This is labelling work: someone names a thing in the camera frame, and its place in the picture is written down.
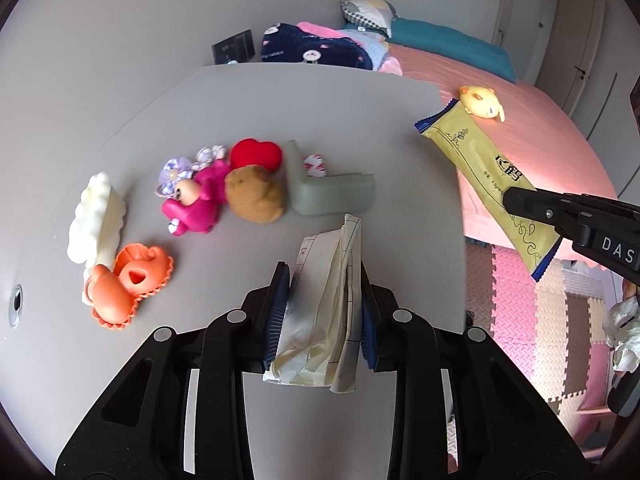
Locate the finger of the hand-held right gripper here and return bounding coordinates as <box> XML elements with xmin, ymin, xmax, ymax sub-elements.
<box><xmin>502</xmin><ymin>186</ymin><xmax>640</xmax><ymax>241</ymax></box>

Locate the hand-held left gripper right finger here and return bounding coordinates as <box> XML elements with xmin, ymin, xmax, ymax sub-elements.
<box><xmin>359</xmin><ymin>265</ymin><xmax>588</xmax><ymax>480</ymax></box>

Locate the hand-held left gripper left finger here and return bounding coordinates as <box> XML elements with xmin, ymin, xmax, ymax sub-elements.
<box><xmin>55</xmin><ymin>261</ymin><xmax>292</xmax><ymax>480</ymax></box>

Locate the cream cloth bag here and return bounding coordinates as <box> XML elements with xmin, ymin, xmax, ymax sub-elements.
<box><xmin>262</xmin><ymin>213</ymin><xmax>363</xmax><ymax>381</ymax></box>

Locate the yellow snack wrapper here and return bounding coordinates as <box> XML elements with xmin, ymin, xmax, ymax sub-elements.
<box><xmin>414</xmin><ymin>99</ymin><xmax>563</xmax><ymax>282</ymax></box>

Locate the brown plush animal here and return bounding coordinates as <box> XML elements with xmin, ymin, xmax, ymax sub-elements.
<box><xmin>223</xmin><ymin>166</ymin><xmax>287</xmax><ymax>223</ymax></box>

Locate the grey-green foam corner guard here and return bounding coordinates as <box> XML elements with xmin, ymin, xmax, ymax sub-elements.
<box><xmin>282</xmin><ymin>140</ymin><xmax>376</xmax><ymax>217</ymax></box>

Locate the pink doll toy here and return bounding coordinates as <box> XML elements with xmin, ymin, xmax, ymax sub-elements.
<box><xmin>161</xmin><ymin>157</ymin><xmax>231</xmax><ymax>237</ymax></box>

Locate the red white striped candy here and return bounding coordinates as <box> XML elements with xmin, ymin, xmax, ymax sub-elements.
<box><xmin>302</xmin><ymin>152</ymin><xmax>328</xmax><ymax>178</ymax></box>

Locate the red heart plush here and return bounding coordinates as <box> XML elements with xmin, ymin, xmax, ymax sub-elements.
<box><xmin>229</xmin><ymin>138</ymin><xmax>283</xmax><ymax>173</ymax></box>

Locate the orange plastic mold toy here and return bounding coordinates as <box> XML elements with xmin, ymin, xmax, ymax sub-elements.
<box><xmin>82</xmin><ymin>244</ymin><xmax>175</xmax><ymax>332</ymax></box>

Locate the white cloud-shaped toy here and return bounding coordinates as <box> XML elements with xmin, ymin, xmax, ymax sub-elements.
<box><xmin>67</xmin><ymin>172</ymin><xmax>128</xmax><ymax>268</ymax></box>

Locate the bed with pink sheet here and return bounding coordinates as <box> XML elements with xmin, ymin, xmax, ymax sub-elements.
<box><xmin>385</xmin><ymin>42</ymin><xmax>621</xmax><ymax>261</ymax></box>

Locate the crumpled white tissue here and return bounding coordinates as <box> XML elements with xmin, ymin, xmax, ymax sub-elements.
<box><xmin>604</xmin><ymin>299</ymin><xmax>640</xmax><ymax>372</ymax></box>

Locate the foam puzzle floor mat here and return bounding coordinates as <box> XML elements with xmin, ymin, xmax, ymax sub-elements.
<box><xmin>465</xmin><ymin>237</ymin><xmax>631</xmax><ymax>466</ymax></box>

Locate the yellow duck plush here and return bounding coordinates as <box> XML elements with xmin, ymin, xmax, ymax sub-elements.
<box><xmin>459</xmin><ymin>85</ymin><xmax>506</xmax><ymax>123</ymax></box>

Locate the checkered bow hair clip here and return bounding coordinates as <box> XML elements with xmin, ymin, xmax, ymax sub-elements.
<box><xmin>192</xmin><ymin>145</ymin><xmax>227</xmax><ymax>166</ymax></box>

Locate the purple flower hair clip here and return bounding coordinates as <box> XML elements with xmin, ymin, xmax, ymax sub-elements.
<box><xmin>157</xmin><ymin>157</ymin><xmax>196</xmax><ymax>198</ymax></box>

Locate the white door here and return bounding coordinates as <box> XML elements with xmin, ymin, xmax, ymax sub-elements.
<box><xmin>562</xmin><ymin>0</ymin><xmax>631</xmax><ymax>133</ymax></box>

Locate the teal blanket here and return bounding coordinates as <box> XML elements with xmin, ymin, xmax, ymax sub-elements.
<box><xmin>387</xmin><ymin>17</ymin><xmax>518</xmax><ymax>85</ymax></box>

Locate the white wardrobe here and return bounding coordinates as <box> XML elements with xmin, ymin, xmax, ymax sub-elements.
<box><xmin>492</xmin><ymin>0</ymin><xmax>566</xmax><ymax>88</ymax></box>

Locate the light blue quilted blanket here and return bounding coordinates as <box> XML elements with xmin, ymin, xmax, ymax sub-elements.
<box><xmin>340</xmin><ymin>29</ymin><xmax>391</xmax><ymax>68</ymax></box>

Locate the checkered patchwork pillow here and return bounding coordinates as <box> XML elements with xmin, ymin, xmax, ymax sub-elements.
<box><xmin>341</xmin><ymin>0</ymin><xmax>397</xmax><ymax>38</ymax></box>

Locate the black box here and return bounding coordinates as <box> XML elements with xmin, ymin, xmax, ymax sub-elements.
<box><xmin>211</xmin><ymin>30</ymin><xmax>256</xmax><ymax>65</ymax></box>

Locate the navy printed blanket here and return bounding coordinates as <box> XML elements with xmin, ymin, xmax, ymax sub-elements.
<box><xmin>260</xmin><ymin>22</ymin><xmax>376</xmax><ymax>72</ymax></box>

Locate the pink fleece blanket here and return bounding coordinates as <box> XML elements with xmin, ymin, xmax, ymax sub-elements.
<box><xmin>296</xmin><ymin>21</ymin><xmax>351</xmax><ymax>41</ymax></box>

